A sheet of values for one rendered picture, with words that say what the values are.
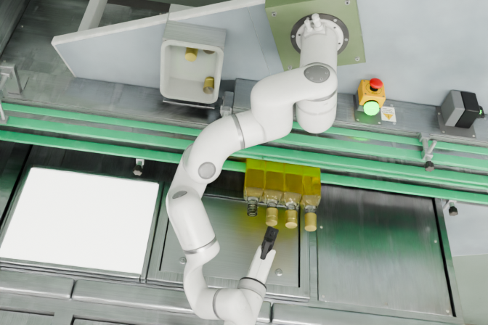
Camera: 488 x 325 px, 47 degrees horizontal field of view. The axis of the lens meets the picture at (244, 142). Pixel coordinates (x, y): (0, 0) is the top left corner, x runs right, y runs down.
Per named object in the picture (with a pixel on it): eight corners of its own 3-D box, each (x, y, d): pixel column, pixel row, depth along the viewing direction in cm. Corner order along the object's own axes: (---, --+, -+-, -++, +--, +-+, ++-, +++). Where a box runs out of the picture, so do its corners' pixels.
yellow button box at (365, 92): (354, 93, 175) (356, 111, 170) (362, 76, 169) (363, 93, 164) (376, 96, 175) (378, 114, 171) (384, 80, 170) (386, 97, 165)
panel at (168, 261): (29, 168, 178) (-9, 265, 156) (27, 162, 175) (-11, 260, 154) (307, 204, 183) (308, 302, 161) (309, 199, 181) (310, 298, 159)
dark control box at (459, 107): (439, 106, 177) (444, 125, 171) (450, 88, 170) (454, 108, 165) (465, 109, 177) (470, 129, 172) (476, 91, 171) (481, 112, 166)
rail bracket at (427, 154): (415, 136, 169) (421, 171, 161) (424, 120, 164) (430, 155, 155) (428, 137, 170) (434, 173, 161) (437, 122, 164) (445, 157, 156)
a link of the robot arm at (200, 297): (221, 231, 134) (252, 306, 138) (182, 235, 141) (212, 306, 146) (202, 249, 127) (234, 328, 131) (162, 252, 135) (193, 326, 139)
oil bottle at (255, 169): (246, 148, 179) (242, 204, 165) (248, 137, 174) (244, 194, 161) (263, 150, 179) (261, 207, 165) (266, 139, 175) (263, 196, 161)
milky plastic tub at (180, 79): (163, 77, 174) (159, 97, 169) (165, 20, 157) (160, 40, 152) (219, 85, 175) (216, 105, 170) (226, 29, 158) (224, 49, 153)
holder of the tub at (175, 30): (164, 88, 179) (160, 106, 174) (166, 19, 158) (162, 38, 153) (217, 96, 180) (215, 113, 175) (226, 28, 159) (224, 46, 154)
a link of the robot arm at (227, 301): (198, 309, 134) (229, 309, 129) (214, 271, 141) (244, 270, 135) (232, 341, 142) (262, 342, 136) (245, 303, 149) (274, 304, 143)
